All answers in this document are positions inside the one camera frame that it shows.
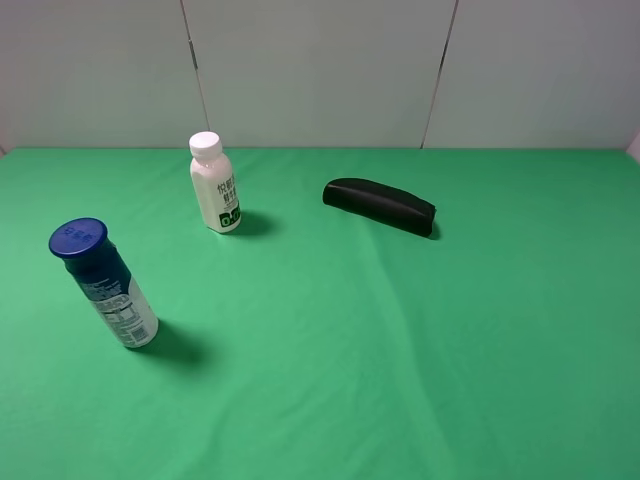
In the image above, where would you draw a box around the blue capped yogurt bottle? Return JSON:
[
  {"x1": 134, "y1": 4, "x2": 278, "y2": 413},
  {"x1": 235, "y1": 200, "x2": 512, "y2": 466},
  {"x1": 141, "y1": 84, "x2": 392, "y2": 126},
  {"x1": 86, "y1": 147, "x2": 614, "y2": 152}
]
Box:
[{"x1": 48, "y1": 217, "x2": 159, "y2": 349}]

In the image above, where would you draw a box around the black pouch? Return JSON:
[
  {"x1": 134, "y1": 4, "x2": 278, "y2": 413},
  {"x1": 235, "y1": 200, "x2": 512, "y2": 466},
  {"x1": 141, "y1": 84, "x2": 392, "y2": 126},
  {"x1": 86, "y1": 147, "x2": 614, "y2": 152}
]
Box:
[{"x1": 322, "y1": 178, "x2": 436, "y2": 238}]

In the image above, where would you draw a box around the green tablecloth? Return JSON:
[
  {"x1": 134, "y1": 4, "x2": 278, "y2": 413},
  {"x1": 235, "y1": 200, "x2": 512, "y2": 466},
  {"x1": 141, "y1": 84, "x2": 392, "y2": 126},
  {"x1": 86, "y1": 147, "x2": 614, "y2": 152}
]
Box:
[{"x1": 1, "y1": 149, "x2": 639, "y2": 479}]

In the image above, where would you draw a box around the white milk bottle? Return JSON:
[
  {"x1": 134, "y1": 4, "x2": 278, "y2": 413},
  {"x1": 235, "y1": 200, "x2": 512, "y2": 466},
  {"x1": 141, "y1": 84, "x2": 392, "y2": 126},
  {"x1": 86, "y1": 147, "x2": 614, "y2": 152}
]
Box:
[{"x1": 189, "y1": 131, "x2": 241, "y2": 233}]

